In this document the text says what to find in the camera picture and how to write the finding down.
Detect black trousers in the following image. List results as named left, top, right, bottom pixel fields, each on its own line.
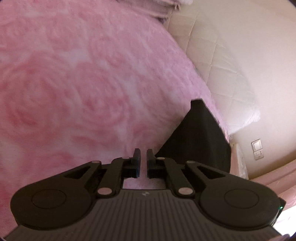
left=155, top=99, right=231, bottom=173

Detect pink floral bed blanket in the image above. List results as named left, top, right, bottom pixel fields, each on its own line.
left=1, top=1, right=228, bottom=236

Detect folded pink sheet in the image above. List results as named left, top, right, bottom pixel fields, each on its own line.
left=117, top=0, right=181, bottom=23

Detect wall light switch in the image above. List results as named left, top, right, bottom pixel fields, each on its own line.
left=251, top=139, right=262, bottom=152

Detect wall power socket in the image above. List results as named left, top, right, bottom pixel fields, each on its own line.
left=253, top=149, right=264, bottom=160

